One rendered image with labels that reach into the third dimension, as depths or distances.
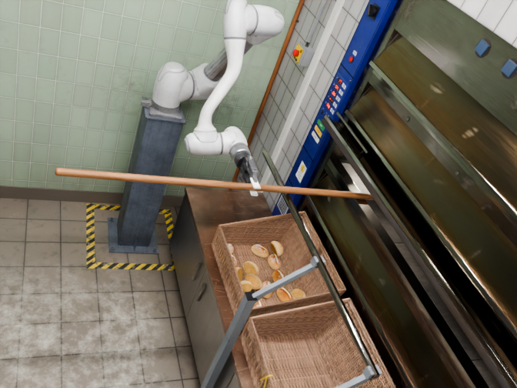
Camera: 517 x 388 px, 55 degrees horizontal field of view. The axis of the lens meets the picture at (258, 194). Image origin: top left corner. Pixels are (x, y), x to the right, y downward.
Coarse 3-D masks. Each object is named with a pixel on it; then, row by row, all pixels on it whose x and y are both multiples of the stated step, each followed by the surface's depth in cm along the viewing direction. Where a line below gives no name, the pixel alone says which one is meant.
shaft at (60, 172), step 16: (80, 176) 183; (96, 176) 185; (112, 176) 187; (128, 176) 189; (144, 176) 192; (160, 176) 195; (288, 192) 219; (304, 192) 222; (320, 192) 225; (336, 192) 228; (352, 192) 233
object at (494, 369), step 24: (384, 168) 224; (384, 192) 203; (408, 216) 196; (408, 240) 181; (432, 240) 190; (456, 264) 184; (456, 288) 170; (456, 312) 159; (480, 312) 165; (504, 336) 160; (504, 360) 149; (504, 384) 142
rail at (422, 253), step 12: (336, 132) 227; (348, 144) 220; (360, 168) 209; (372, 180) 202; (396, 216) 187; (408, 228) 183; (420, 252) 175; (432, 264) 170; (444, 288) 164; (456, 300) 159; (468, 312) 157; (468, 324) 154; (480, 336) 150; (492, 348) 147; (492, 360) 146; (504, 372) 142; (516, 384) 139
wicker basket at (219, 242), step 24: (288, 216) 269; (216, 240) 261; (240, 240) 271; (264, 240) 277; (288, 240) 276; (312, 240) 261; (240, 264) 262; (264, 264) 268; (288, 264) 271; (240, 288) 229; (288, 288) 260; (312, 288) 251; (264, 312) 226
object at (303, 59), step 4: (300, 44) 280; (304, 44) 281; (296, 48) 282; (300, 48) 278; (304, 48) 275; (308, 48) 277; (304, 52) 276; (308, 52) 277; (312, 52) 278; (292, 56) 286; (296, 56) 282; (300, 56) 278; (304, 56) 278; (308, 56) 278; (296, 60) 281; (300, 60) 279; (304, 60) 279; (308, 60) 280; (300, 64) 280; (304, 64) 281; (308, 64) 282
